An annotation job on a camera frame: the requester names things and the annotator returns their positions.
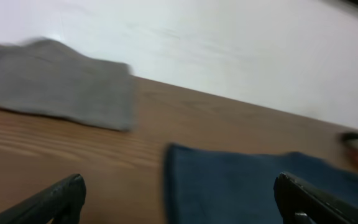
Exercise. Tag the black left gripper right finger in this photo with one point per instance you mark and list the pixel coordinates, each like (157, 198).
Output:
(300, 202)

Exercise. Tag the dark blue denim shorts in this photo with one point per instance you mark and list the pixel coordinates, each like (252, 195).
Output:
(223, 187)

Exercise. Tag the folded grey shorts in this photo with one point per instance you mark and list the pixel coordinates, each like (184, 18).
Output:
(47, 78)

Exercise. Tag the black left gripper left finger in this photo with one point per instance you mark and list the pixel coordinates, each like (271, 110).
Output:
(60, 203)

